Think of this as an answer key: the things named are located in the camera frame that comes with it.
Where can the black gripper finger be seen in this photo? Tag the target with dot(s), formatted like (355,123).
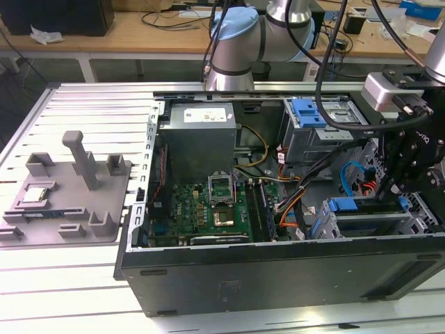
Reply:
(417,177)
(393,153)

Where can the hard disk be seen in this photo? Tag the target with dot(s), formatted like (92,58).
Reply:
(342,204)

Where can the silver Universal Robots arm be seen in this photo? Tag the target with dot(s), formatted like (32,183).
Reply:
(236,45)

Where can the metal disk bay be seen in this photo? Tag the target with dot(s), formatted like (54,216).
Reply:
(382,217)

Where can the metal optical drive cage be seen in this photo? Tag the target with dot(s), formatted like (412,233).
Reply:
(313,146)

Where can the blue plastic drive latch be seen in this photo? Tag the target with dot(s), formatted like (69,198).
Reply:
(307,113)

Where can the clear plastic wrap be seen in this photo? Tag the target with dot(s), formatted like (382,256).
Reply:
(400,29)

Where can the small black adapter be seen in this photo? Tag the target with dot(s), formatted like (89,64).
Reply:
(340,44)

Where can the silver flat box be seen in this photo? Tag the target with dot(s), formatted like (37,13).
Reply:
(389,15)

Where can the blue cardboard box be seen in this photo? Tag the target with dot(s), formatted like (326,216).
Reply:
(420,8)

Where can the small black open box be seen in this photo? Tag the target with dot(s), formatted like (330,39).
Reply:
(354,24)

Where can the black RAM slot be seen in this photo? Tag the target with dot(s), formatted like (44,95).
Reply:
(252,208)
(267,212)

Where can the black bin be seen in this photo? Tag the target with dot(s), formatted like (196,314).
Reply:
(260,71)

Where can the black PC case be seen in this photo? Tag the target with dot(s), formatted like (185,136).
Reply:
(278,278)

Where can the CPU socket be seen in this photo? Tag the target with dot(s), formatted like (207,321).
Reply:
(222,217)

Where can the black graphics card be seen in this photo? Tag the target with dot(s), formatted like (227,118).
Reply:
(219,239)

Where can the grey power supply unit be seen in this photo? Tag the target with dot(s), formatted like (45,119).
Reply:
(198,146)

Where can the green motherboard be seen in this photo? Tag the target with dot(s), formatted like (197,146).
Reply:
(187,208)

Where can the black case fan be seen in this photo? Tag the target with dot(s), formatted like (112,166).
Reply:
(160,208)

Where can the wooden desk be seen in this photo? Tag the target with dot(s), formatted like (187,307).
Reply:
(121,38)

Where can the grey parts rack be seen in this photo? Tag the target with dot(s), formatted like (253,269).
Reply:
(69,205)

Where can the blue RAM stick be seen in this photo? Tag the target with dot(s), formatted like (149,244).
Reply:
(52,213)

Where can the silver CPU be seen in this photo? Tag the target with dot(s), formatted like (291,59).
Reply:
(34,195)

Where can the crumpled white plastic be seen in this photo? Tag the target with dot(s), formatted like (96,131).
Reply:
(45,36)

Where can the black computer tower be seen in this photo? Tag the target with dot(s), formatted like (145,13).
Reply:
(52,17)

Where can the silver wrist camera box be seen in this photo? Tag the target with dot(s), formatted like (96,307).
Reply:
(379,92)

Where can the black camera bracket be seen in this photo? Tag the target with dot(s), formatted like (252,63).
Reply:
(403,74)

